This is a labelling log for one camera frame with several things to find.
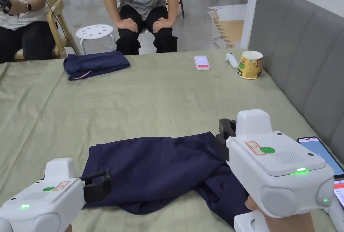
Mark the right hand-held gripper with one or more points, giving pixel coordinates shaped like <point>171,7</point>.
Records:
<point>279,178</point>

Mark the person's left hand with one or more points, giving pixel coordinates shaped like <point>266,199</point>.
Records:
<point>67,228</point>

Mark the person's right hand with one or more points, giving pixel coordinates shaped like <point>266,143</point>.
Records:
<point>285,224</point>

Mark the folded dark blue garment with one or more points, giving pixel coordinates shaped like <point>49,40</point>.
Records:
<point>99,62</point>

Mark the torn brown cardboard sheet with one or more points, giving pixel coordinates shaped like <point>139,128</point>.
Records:
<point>231,28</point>

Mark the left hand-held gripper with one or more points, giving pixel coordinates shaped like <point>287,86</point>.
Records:
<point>40,202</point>

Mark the black phone with pale screen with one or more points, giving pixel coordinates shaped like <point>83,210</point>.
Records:
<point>319,152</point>

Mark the bed with pale green sheet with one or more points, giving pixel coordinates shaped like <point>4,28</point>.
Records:
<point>161,103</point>

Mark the dark blue garment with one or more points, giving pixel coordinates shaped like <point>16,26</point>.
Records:
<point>99,62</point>
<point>161,173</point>

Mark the white hand controller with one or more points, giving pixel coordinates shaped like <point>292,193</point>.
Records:
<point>231,59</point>

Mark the printed paper cup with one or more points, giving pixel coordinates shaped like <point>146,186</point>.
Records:
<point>250,66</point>

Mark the grey padded headboard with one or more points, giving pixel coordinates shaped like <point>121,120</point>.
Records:
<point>295,54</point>

